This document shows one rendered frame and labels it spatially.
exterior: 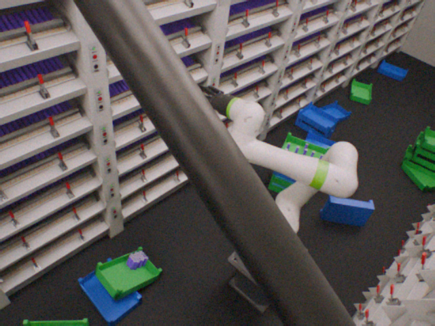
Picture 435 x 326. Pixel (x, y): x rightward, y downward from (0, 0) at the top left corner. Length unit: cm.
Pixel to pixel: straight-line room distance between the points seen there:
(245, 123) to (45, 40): 76
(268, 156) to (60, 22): 90
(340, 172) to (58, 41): 113
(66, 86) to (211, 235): 131
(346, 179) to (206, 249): 114
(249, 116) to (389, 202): 184
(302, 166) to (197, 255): 108
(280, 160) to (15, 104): 99
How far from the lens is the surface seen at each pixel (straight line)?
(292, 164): 141
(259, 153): 140
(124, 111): 172
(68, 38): 144
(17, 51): 138
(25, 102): 148
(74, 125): 165
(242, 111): 138
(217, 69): 204
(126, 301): 214
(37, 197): 187
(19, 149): 159
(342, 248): 256
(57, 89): 152
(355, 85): 416
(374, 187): 304
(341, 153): 155
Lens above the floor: 196
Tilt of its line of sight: 44 degrees down
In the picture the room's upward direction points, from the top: 10 degrees clockwise
